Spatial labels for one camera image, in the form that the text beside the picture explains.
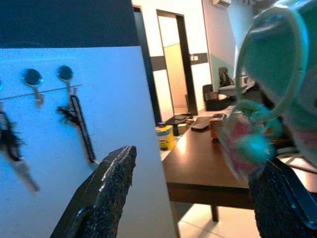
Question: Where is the yellow tin can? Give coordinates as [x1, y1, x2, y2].
[156, 124, 175, 151]

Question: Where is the thin wire across board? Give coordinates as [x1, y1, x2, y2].
[0, 84, 83, 101]

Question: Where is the black woven basket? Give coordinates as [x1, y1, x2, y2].
[202, 84, 230, 112]

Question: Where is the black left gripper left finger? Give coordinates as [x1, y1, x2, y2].
[49, 145, 138, 238]

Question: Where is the key with black fuzzy tassel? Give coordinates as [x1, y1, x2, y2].
[0, 109, 41, 193]

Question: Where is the black flat floor scale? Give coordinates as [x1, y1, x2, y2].
[165, 113, 194, 125]

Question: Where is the dark brown wooden table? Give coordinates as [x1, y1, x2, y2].
[161, 105, 317, 223]

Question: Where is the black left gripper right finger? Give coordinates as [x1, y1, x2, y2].
[248, 158, 317, 238]

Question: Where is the white hook board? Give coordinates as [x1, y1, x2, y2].
[0, 46, 178, 238]

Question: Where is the round black metal wall hook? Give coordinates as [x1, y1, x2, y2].
[57, 65, 79, 97]
[22, 68, 46, 108]

